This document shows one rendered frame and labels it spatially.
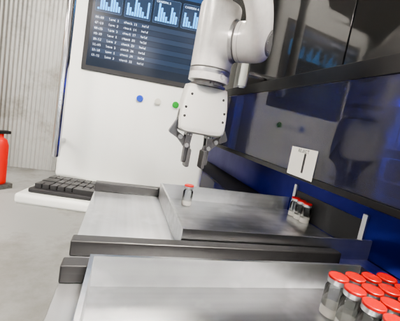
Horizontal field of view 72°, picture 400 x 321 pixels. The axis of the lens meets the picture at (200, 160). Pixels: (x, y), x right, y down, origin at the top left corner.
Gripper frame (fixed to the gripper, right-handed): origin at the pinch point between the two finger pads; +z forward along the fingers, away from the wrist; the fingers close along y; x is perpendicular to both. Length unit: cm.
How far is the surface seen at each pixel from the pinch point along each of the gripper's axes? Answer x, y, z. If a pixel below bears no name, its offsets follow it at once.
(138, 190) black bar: -4.7, 10.2, 9.9
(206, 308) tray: 33.6, 5.0, 10.7
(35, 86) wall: -389, 140, -17
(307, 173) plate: 11.3, -20.2, -1.7
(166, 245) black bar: 23.7, 7.9, 9.0
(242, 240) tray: 21.6, -3.9, 8.5
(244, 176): -32.5, -28.6, 7.9
